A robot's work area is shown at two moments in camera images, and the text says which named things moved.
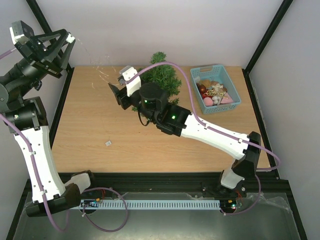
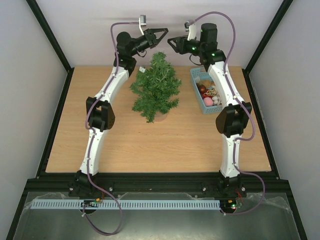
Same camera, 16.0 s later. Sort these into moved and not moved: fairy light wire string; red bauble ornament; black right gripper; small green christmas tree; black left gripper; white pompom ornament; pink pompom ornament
Moved: fairy light wire string; black right gripper; black left gripper
Not moved: red bauble ornament; small green christmas tree; white pompom ornament; pink pompom ornament
